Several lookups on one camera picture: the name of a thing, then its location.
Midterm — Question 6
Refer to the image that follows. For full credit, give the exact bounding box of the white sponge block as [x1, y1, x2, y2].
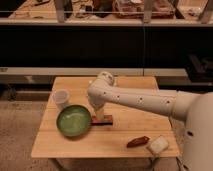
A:
[147, 135, 169, 155]

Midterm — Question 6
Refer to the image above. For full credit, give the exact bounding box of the white ceramic cup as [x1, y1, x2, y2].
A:
[52, 89, 70, 110]

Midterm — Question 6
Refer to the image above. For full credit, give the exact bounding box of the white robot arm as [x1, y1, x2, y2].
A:
[87, 72, 213, 171]

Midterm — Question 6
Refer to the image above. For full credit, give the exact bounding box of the wooden workbench shelf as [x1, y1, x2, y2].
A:
[0, 0, 213, 27]

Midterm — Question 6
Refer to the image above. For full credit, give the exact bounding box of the wooden table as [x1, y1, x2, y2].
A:
[30, 76, 181, 171]

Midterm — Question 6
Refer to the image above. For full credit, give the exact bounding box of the brown rectangular block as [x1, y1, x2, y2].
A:
[92, 115, 113, 126]

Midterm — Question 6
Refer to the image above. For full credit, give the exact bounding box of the green ceramic bowl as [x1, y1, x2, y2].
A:
[56, 105, 92, 137]

